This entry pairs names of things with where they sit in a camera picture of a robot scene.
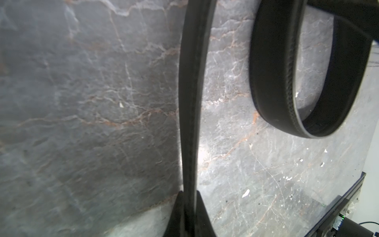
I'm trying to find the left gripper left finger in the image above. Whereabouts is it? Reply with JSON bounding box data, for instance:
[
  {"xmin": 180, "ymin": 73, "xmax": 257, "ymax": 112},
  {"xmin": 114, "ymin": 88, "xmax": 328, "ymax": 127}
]
[{"xmin": 163, "ymin": 191, "xmax": 184, "ymax": 237}]

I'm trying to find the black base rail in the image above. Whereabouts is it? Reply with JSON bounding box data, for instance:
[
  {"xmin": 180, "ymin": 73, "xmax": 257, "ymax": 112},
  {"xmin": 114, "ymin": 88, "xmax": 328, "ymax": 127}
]
[{"xmin": 305, "ymin": 172, "xmax": 366, "ymax": 237}]

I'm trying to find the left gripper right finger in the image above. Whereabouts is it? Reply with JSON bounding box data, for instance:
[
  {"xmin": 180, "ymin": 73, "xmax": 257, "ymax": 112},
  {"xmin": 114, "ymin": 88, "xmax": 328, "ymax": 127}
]
[{"xmin": 195, "ymin": 191, "xmax": 217, "ymax": 237}]

